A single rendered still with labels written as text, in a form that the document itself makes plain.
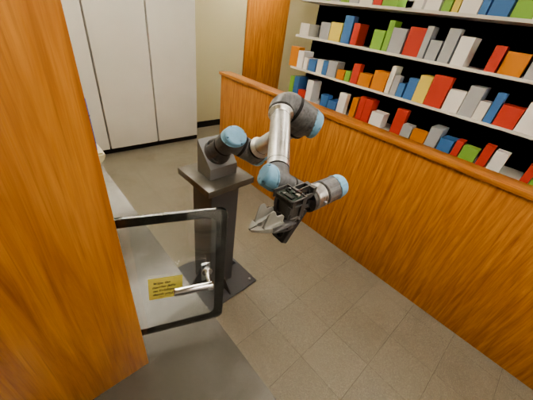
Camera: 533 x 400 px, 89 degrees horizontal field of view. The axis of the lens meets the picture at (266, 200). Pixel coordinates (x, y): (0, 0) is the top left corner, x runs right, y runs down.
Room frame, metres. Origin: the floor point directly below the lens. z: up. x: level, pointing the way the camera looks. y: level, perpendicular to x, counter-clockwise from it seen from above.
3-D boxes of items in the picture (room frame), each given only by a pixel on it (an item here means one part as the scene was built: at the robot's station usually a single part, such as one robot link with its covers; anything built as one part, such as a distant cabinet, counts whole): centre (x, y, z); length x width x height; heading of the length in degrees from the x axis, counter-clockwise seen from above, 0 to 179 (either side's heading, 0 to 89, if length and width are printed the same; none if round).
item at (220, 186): (1.38, 0.32, 0.92); 0.32 x 0.32 x 0.04; 49
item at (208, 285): (0.40, 0.14, 1.20); 0.10 x 0.05 x 0.03; 115
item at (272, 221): (0.51, -0.01, 1.33); 0.09 x 0.03 x 0.06; 137
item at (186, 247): (0.40, 0.22, 1.19); 0.30 x 0.01 x 0.40; 115
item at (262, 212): (0.53, 0.01, 1.33); 0.09 x 0.03 x 0.06; 137
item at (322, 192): (0.65, -0.13, 1.33); 0.08 x 0.05 x 0.08; 47
